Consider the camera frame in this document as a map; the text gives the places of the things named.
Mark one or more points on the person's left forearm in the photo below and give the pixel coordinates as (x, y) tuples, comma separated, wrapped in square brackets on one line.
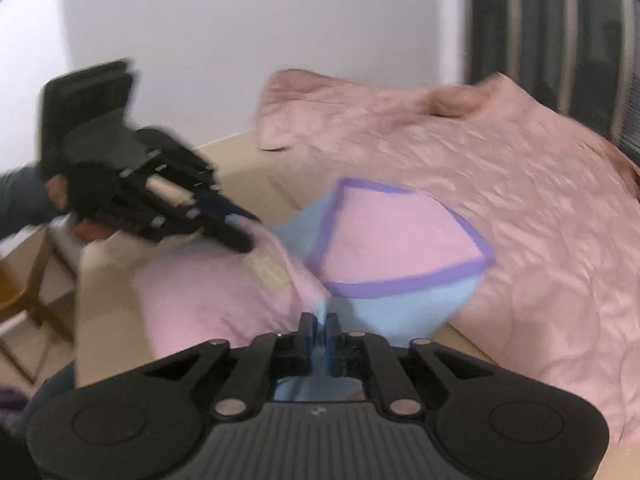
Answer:
[(20, 195)]

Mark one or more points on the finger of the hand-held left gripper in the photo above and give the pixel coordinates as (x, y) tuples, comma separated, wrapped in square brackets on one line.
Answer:
[(227, 234), (220, 204)]

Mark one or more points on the wooden chair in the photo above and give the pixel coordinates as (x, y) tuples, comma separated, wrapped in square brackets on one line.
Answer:
[(37, 266)]

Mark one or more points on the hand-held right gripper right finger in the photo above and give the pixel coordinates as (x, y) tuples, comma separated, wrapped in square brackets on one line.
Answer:
[(332, 335)]

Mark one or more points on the pink garment with purple trim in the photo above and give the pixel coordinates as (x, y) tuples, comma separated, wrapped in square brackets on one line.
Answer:
[(390, 240)]

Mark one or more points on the pink quilted blanket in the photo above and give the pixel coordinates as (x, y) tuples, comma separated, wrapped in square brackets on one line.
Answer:
[(525, 210)]

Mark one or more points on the metal window railing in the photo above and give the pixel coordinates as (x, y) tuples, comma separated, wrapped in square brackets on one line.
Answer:
[(571, 35)]

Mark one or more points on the person's left hand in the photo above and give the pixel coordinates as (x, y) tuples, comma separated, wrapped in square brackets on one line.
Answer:
[(56, 192)]

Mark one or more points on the cream bed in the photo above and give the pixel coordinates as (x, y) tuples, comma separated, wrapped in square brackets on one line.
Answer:
[(105, 310)]

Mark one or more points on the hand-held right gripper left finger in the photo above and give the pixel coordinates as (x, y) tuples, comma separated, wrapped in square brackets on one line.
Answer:
[(308, 332)]

